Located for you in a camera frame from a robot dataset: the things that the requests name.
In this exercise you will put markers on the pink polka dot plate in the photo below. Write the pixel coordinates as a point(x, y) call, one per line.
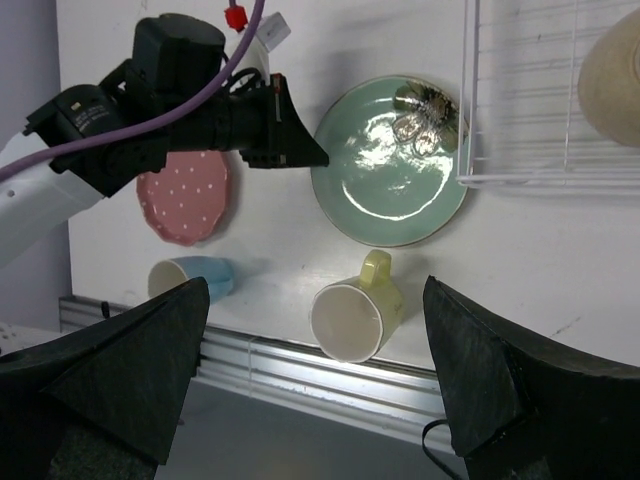
point(186, 201)

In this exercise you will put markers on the white wire dish rack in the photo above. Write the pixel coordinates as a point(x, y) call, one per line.
point(521, 64)

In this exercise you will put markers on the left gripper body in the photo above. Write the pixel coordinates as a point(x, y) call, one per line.
point(238, 117)

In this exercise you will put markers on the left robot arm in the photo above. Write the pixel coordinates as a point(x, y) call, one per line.
point(178, 92)

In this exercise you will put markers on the green floral plate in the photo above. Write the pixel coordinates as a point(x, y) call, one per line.
point(395, 145)

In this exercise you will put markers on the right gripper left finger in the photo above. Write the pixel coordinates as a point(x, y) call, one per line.
point(110, 394)

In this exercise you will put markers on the aluminium rail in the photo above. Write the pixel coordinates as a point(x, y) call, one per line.
point(393, 400)

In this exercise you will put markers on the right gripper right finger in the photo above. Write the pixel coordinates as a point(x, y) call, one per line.
point(496, 375)

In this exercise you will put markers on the beige bowl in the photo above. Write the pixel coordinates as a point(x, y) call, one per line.
point(608, 83)

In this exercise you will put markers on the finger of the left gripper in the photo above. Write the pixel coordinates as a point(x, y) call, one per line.
point(294, 146)

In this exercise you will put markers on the yellow mug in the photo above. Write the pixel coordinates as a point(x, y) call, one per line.
point(352, 319)

